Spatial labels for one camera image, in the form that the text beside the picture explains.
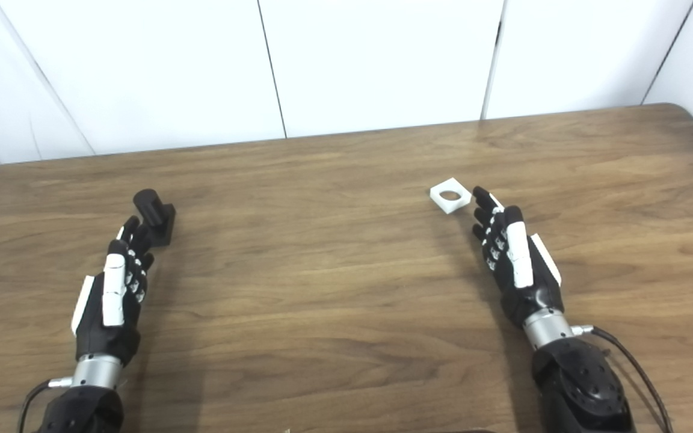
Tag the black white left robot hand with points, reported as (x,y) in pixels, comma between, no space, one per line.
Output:
(115,300)

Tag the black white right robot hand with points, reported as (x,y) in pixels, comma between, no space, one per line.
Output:
(524,270)

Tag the black peg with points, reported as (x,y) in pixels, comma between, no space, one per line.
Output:
(157,213)

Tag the white square piece with hole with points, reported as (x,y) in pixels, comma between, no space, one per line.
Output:
(440,195)

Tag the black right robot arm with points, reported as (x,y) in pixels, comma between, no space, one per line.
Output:
(581,391)

